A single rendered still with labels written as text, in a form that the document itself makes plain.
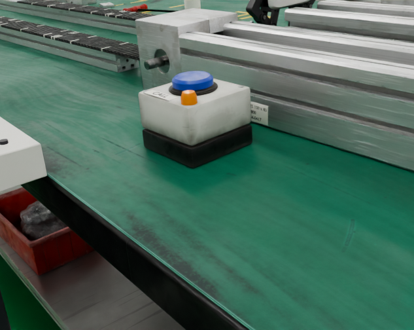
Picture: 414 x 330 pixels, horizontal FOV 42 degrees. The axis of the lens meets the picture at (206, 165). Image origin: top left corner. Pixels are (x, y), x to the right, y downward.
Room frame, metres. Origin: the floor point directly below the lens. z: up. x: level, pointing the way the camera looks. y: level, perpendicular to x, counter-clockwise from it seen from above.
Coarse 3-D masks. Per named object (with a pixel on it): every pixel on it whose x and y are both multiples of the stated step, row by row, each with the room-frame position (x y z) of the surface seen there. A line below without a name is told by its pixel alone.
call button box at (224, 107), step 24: (144, 96) 0.51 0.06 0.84; (168, 96) 0.49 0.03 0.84; (216, 96) 0.48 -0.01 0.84; (240, 96) 0.50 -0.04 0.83; (144, 120) 0.51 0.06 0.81; (168, 120) 0.48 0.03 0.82; (192, 120) 0.46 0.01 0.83; (216, 120) 0.48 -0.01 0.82; (240, 120) 0.50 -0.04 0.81; (144, 144) 0.51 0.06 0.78; (168, 144) 0.48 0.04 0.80; (192, 144) 0.46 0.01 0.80; (216, 144) 0.47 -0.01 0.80; (240, 144) 0.49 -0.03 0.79
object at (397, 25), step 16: (336, 0) 0.82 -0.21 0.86; (288, 16) 0.77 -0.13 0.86; (304, 16) 0.75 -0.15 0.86; (320, 16) 0.73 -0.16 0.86; (336, 16) 0.71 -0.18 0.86; (352, 16) 0.69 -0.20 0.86; (368, 16) 0.68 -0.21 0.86; (384, 16) 0.67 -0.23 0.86; (400, 16) 0.67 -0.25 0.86; (336, 32) 0.71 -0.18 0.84; (352, 32) 0.70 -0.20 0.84; (368, 32) 0.68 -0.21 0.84; (384, 32) 0.67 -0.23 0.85; (400, 32) 0.64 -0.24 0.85
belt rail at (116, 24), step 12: (0, 0) 1.65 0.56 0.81; (12, 0) 1.60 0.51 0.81; (24, 12) 1.54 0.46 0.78; (36, 12) 1.48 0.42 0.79; (48, 12) 1.44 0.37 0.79; (60, 12) 1.37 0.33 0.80; (72, 12) 1.32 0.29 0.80; (84, 24) 1.28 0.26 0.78; (96, 24) 1.24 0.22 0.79; (108, 24) 1.20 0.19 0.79; (120, 24) 1.18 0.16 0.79; (132, 24) 1.13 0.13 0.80
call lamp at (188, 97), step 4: (184, 92) 0.47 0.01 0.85; (188, 92) 0.47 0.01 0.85; (192, 92) 0.47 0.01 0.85; (184, 96) 0.46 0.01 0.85; (188, 96) 0.46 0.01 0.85; (192, 96) 0.46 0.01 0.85; (196, 96) 0.47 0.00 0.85; (184, 100) 0.46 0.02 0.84; (188, 100) 0.46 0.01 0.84; (192, 100) 0.46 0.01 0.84; (196, 100) 0.47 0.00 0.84; (184, 104) 0.46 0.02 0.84; (188, 104) 0.46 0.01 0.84; (192, 104) 0.46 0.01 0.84
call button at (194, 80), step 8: (184, 72) 0.53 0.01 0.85; (192, 72) 0.52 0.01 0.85; (200, 72) 0.52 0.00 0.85; (176, 80) 0.50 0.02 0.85; (184, 80) 0.50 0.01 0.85; (192, 80) 0.50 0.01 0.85; (200, 80) 0.50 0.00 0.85; (208, 80) 0.50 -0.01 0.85; (176, 88) 0.50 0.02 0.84; (184, 88) 0.49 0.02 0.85; (192, 88) 0.49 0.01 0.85; (200, 88) 0.49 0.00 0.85
